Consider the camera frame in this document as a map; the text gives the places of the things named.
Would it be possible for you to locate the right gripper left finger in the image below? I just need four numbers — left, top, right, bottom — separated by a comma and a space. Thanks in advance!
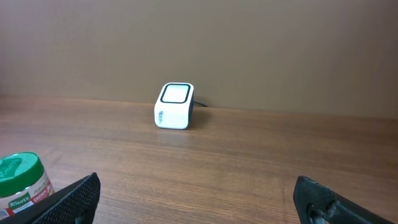
1, 172, 101, 224

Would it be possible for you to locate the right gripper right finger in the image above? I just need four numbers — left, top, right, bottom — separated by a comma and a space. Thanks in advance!
293, 175, 392, 224

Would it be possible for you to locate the green lid Knorr jar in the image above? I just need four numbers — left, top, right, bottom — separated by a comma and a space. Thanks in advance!
1, 152, 55, 219

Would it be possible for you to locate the white barcode scanner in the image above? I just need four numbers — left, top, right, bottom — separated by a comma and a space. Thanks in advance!
154, 82, 194, 129

